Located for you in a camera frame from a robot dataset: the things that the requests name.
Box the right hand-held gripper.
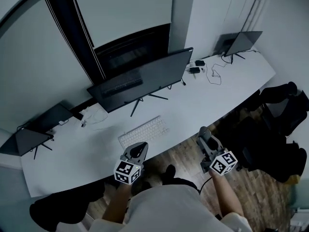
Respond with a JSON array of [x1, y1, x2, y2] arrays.
[[196, 126, 239, 177]]

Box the black stool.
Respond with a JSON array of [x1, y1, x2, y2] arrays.
[[29, 179, 107, 230]]

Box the white roller blind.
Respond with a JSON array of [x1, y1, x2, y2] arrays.
[[71, 0, 174, 49]]

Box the black office chair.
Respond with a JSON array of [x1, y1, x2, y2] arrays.
[[238, 81, 308, 184]]

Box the person's right forearm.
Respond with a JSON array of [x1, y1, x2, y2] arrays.
[[211, 171, 245, 219]]

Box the white cable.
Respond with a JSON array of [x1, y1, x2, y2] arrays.
[[81, 107, 110, 131]]

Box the person's light shirt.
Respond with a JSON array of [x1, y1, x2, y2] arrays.
[[89, 184, 253, 232]]

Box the black wall cables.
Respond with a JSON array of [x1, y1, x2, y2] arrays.
[[240, 0, 265, 33]]

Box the person's left forearm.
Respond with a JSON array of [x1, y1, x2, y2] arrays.
[[102, 182, 133, 225]]

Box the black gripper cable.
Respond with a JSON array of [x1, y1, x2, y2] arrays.
[[198, 177, 213, 194]]

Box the white keyboard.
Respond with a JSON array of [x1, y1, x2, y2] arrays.
[[117, 116, 170, 152]]

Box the black monitor with tripod stand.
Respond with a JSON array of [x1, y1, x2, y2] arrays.
[[0, 128, 55, 160], [224, 30, 264, 60]]

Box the looped black cable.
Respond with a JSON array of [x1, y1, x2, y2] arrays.
[[207, 62, 233, 85]]

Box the black window frame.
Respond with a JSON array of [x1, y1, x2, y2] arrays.
[[41, 0, 107, 86]]

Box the person's black shoe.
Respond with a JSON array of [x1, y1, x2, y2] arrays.
[[161, 164, 177, 181]]

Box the large black monitor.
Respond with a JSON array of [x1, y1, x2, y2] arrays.
[[86, 47, 194, 117]]

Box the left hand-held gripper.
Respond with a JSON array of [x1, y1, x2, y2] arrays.
[[113, 141, 149, 186]]

